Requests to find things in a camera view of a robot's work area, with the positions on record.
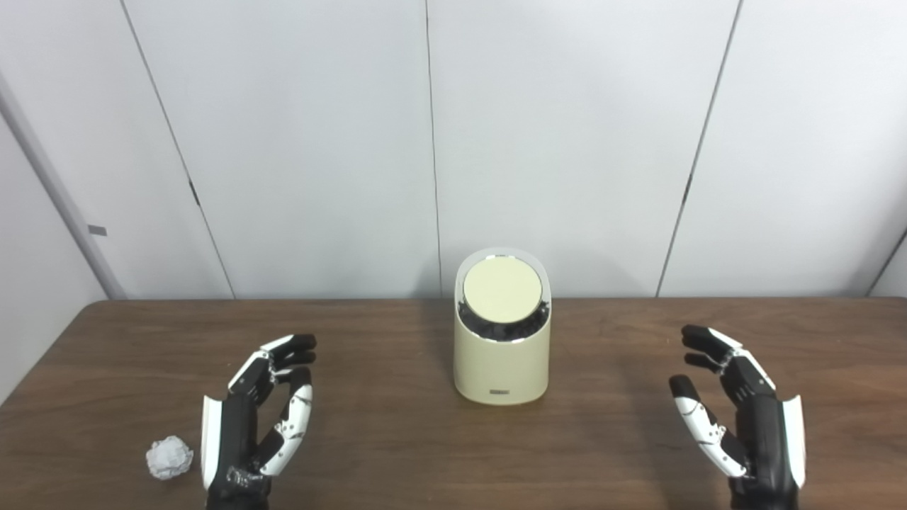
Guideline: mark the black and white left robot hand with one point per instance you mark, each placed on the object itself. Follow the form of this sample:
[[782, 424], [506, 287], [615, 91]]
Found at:
[[237, 432]]

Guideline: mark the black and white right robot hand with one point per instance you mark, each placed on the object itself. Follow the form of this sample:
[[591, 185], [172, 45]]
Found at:
[[765, 439]]

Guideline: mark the white paper ball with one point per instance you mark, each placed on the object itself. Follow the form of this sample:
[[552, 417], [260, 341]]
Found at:
[[168, 458]]

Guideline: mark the cream-colored bin body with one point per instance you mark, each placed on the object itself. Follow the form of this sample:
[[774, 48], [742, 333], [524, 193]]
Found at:
[[499, 368]]

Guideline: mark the round cream-colored bin lid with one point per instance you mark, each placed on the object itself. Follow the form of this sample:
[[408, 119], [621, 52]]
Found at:
[[502, 289]]

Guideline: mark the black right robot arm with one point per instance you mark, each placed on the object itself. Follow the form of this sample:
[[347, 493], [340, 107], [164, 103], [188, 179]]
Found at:
[[765, 503]]

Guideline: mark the black bin liner bag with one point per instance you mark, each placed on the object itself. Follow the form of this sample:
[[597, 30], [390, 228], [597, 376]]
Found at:
[[489, 331]]

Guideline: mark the small grey wall tag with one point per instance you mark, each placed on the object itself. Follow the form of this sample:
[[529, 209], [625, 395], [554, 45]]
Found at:
[[97, 230]]

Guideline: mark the grey wall corner post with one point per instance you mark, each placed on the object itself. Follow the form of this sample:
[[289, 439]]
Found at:
[[64, 205]]

